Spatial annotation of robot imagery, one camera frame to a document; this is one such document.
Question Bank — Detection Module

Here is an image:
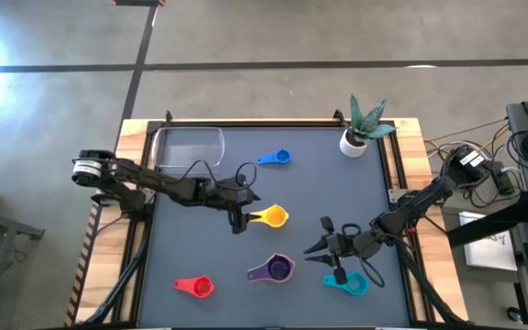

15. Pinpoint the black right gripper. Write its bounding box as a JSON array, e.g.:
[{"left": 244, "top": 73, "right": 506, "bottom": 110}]
[{"left": 303, "top": 215, "right": 361, "bottom": 286}]

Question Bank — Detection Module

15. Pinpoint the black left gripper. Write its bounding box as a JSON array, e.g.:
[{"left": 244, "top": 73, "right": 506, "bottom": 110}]
[{"left": 206, "top": 176, "right": 263, "bottom": 235}]

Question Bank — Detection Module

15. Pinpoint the yellow plastic measuring cup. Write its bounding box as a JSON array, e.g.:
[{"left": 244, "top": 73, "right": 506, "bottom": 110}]
[{"left": 247, "top": 203, "right": 290, "bottom": 229}]

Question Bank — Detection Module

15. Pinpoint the orange plastic measuring cup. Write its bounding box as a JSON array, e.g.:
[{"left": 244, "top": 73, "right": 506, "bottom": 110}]
[{"left": 247, "top": 252, "right": 296, "bottom": 284}]

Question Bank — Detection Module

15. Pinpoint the purple plastic measuring cup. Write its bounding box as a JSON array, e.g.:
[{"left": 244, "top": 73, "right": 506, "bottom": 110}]
[{"left": 247, "top": 253, "right": 295, "bottom": 283}]

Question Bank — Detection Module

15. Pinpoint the teal plastic measuring cup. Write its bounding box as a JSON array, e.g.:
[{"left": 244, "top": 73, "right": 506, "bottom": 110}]
[{"left": 322, "top": 270, "right": 370, "bottom": 297}]

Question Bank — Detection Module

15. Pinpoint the blue plastic measuring cup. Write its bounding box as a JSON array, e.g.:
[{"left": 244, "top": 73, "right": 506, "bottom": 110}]
[{"left": 257, "top": 148, "right": 293, "bottom": 166}]

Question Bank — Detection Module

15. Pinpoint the red plastic measuring cup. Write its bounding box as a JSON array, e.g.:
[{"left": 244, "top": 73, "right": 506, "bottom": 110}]
[{"left": 173, "top": 274, "right": 215, "bottom": 299}]

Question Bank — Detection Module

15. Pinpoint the clear plastic container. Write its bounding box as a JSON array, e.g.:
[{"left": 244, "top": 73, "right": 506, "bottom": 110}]
[{"left": 151, "top": 126, "right": 226, "bottom": 178}]

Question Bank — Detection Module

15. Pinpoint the potted plant in white pot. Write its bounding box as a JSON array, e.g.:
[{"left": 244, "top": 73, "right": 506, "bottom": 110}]
[{"left": 339, "top": 94, "right": 398, "bottom": 159}]

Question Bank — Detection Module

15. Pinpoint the white paper sheet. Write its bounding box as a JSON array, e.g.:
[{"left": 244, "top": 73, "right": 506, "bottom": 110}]
[{"left": 458, "top": 211, "right": 520, "bottom": 272}]

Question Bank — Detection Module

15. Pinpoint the black support beam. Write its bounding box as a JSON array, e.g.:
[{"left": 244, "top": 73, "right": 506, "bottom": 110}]
[{"left": 445, "top": 192, "right": 528, "bottom": 248}]

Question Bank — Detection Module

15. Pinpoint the black power strip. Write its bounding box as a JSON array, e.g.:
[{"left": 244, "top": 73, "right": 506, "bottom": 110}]
[{"left": 492, "top": 160, "right": 516, "bottom": 196}]

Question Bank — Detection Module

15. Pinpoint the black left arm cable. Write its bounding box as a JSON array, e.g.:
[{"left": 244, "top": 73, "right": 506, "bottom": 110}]
[{"left": 179, "top": 159, "right": 259, "bottom": 192}]

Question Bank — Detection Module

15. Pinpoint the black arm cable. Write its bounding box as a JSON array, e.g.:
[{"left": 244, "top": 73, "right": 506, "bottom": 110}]
[
  {"left": 340, "top": 222, "right": 387, "bottom": 289},
  {"left": 179, "top": 159, "right": 259, "bottom": 192}
]

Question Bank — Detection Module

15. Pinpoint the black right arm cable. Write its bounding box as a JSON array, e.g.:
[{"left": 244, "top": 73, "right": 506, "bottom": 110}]
[{"left": 340, "top": 222, "right": 387, "bottom": 289}]

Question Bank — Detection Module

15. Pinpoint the black metal table frame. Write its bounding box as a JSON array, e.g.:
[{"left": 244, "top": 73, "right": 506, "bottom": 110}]
[{"left": 64, "top": 109, "right": 471, "bottom": 330}]

